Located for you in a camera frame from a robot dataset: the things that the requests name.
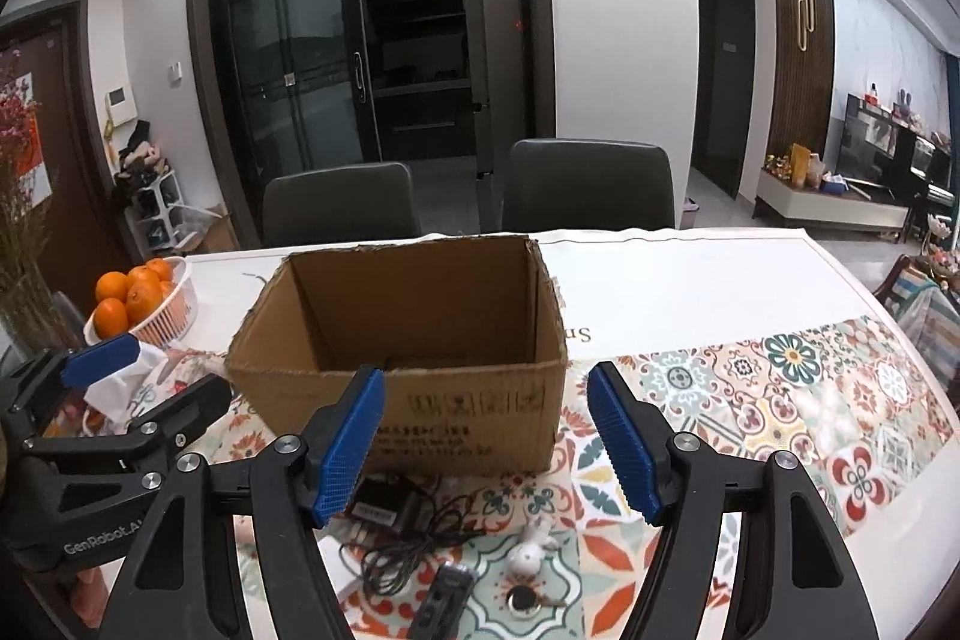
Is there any dark grey dining chair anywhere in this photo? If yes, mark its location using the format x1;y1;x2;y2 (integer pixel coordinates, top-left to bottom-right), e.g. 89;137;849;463
501;139;676;234
262;162;421;247

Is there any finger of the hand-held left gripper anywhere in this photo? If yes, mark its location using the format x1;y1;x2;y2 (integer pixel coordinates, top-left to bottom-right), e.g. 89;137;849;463
112;374;233;468
4;336;143;420

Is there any brown cardboard box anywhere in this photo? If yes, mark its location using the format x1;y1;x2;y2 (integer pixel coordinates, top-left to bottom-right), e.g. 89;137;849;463
225;235;571;477

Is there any grey tall refrigerator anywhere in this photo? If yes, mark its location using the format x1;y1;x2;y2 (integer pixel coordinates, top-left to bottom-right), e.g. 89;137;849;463
457;0;541;235

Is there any brown wooden entrance door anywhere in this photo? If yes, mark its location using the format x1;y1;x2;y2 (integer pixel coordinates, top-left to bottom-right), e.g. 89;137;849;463
0;0;143;281

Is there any dark framed glass sliding door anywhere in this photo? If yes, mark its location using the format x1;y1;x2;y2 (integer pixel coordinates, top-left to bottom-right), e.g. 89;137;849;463
214;0;380;176

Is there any white television cabinet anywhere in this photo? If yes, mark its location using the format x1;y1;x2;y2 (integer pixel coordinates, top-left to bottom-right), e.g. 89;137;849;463
754;167;912;232

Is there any floral tissue pack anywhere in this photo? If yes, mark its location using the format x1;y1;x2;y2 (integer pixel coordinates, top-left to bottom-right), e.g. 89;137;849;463
82;344;233;431

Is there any plaid fabric chair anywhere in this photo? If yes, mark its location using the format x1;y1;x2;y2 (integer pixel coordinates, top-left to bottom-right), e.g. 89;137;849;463
874;254;960;386

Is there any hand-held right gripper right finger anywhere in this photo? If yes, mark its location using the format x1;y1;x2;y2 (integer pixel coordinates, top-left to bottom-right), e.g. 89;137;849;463
585;361;880;640

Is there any dark interior door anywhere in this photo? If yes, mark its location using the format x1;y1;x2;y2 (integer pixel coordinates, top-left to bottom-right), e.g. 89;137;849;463
697;0;753;199

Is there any small white figurine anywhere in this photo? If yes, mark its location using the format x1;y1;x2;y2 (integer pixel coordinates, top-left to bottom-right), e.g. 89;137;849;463
506;516;560;575

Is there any black car key remote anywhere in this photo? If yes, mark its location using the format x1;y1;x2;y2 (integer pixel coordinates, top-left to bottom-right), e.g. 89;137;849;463
407;565;475;640

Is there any dark kitchen cabinet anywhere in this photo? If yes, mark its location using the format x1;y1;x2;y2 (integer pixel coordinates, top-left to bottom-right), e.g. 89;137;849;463
365;0;466;161

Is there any dried flower bouquet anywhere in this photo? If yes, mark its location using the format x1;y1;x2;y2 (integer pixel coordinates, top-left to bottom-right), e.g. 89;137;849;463
0;47;61;341

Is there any dark slatted wood panel door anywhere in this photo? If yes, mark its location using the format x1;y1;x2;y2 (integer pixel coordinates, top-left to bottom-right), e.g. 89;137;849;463
769;0;837;184

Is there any white shoe rack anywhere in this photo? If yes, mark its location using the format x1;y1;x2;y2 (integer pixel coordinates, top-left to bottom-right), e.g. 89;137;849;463
124;167;185;251

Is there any white plastic fruit basket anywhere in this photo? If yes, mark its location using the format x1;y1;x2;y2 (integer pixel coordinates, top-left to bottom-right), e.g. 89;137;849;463
82;256;197;350

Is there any small key with round fob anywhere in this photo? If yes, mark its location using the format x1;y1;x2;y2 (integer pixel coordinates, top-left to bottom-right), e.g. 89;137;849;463
506;584;571;613

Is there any black power adapter with cable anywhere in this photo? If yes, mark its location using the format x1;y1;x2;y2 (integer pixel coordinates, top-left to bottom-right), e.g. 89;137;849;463
337;473;500;600

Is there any clear glass vase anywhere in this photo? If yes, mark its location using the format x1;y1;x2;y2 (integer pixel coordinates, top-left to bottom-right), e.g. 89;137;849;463
0;269;87;363

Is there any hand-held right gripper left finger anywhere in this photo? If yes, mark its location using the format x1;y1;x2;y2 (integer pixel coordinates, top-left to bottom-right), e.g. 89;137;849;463
97;364;387;640

